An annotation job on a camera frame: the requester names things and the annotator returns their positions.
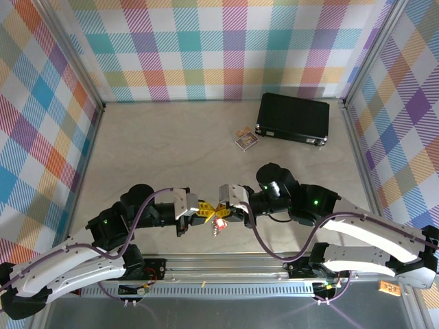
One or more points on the small red charm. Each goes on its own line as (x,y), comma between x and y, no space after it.
(219,224)

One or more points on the silver keyring with many rings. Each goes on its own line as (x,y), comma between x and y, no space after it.
(215,233)

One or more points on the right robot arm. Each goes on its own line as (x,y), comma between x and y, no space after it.
(360,233)

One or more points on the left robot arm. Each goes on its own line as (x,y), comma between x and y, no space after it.
(68,267)

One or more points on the purple card box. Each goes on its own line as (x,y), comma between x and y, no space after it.
(247,141)

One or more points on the yellow green power connector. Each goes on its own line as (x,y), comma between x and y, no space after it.
(327,286)
(142,290)

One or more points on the small orange card box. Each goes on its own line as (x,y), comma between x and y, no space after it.
(243,130)

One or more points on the black hard case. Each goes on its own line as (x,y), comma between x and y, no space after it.
(291,116)

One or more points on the grey metal panel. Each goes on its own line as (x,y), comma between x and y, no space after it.
(223,313)

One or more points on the orange label tag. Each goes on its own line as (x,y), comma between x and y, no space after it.
(390,287)

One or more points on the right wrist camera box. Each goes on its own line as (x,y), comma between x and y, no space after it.
(235,195)

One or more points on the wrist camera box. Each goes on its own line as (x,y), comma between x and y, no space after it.
(235,195)
(183,202)

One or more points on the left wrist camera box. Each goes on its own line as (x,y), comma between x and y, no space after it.
(183,202)

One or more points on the aluminium mounting rail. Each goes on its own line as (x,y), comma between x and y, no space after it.
(223,267)

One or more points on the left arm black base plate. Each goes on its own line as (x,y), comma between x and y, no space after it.
(154,269)

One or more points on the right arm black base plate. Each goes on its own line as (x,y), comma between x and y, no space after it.
(298,269)

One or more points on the aluminium side rail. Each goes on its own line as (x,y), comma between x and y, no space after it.
(85,171)
(367,171)

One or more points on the aluminium frame post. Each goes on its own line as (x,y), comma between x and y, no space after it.
(73,51)
(373,51)

